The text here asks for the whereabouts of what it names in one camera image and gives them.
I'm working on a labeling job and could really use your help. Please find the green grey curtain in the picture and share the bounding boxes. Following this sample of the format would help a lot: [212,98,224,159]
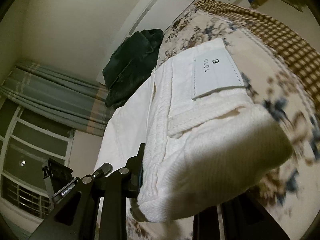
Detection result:
[1,60,114,136]

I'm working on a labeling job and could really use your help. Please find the floral checkered bed blanket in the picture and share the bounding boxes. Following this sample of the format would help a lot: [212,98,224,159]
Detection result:
[125,0,320,240]

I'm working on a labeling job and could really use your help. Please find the dark green garment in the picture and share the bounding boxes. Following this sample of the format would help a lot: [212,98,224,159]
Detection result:
[103,29,164,108]

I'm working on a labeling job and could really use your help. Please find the white pants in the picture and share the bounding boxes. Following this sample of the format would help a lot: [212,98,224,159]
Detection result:
[97,38,293,222]

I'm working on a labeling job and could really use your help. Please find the white wardrobe door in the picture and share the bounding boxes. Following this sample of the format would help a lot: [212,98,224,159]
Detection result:
[96,0,194,84]

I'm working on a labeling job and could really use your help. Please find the white framed window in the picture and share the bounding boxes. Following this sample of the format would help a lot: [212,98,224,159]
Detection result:
[1,98,74,219]

